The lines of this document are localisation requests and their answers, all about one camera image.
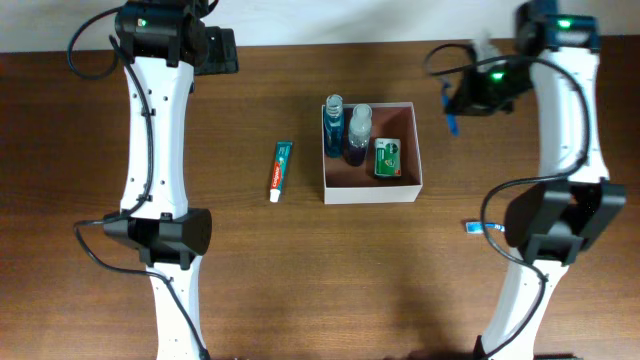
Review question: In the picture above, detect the blue disposable razor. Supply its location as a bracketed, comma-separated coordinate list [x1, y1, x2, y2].
[440, 82, 459, 136]

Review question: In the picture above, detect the green red toothpaste tube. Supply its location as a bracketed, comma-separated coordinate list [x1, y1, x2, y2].
[269, 141, 293, 203]

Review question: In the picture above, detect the green soap box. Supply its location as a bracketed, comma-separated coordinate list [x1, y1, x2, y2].
[374, 138, 402, 178]

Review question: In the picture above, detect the teal mouthwash bottle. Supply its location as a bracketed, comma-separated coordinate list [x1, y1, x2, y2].
[323, 94, 345, 158]

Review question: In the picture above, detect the clear purple liquid bottle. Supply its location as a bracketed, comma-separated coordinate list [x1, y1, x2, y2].
[346, 104, 373, 167]

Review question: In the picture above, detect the blue white toothbrush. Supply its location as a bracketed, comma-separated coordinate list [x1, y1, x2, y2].
[465, 221, 505, 234]

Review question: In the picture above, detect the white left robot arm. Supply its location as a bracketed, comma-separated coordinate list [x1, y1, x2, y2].
[103, 1, 238, 359]

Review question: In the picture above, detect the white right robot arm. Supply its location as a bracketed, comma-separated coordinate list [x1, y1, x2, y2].
[443, 1, 626, 359]

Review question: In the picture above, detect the white cardboard box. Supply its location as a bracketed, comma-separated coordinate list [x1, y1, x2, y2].
[323, 102, 423, 205]

